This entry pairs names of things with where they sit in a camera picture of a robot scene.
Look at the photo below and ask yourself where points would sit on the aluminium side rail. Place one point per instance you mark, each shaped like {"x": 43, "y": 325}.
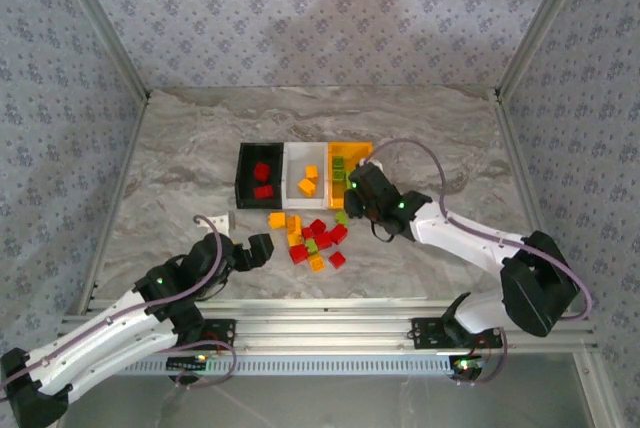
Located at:
{"x": 521, "y": 173}
{"x": 118, "y": 198}

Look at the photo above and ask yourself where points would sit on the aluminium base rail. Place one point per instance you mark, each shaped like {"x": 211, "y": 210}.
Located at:
{"x": 325, "y": 328}

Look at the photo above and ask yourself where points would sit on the yellow lego brick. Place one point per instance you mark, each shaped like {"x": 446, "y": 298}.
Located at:
{"x": 294, "y": 223}
{"x": 311, "y": 171}
{"x": 276, "y": 219}
{"x": 306, "y": 187}
{"x": 316, "y": 263}
{"x": 295, "y": 239}

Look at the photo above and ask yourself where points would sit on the green lego brick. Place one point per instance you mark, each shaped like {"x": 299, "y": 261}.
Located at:
{"x": 340, "y": 176}
{"x": 341, "y": 218}
{"x": 339, "y": 163}
{"x": 312, "y": 247}

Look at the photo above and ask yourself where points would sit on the circuit board with led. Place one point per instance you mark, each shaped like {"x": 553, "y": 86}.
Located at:
{"x": 187, "y": 363}
{"x": 467, "y": 365}

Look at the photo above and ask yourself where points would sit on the aluminium corner post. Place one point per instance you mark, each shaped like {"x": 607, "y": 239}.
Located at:
{"x": 540, "y": 23}
{"x": 109, "y": 23}

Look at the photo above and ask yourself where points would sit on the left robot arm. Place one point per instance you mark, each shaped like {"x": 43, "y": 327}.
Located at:
{"x": 90, "y": 348}

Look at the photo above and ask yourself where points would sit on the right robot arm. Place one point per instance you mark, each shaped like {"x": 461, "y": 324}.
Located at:
{"x": 460, "y": 248}

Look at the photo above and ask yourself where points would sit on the black plastic bin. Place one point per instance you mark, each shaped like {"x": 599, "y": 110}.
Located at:
{"x": 250, "y": 158}

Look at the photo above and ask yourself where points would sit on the white plastic bin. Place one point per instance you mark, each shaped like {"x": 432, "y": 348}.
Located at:
{"x": 295, "y": 158}

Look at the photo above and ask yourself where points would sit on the red lego brick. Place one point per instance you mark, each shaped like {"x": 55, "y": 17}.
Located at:
{"x": 323, "y": 240}
{"x": 338, "y": 233}
{"x": 261, "y": 171}
{"x": 263, "y": 191}
{"x": 317, "y": 225}
{"x": 298, "y": 253}
{"x": 307, "y": 233}
{"x": 337, "y": 259}

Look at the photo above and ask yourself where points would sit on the yellow plastic bin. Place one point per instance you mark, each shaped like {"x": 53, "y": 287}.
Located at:
{"x": 345, "y": 148}

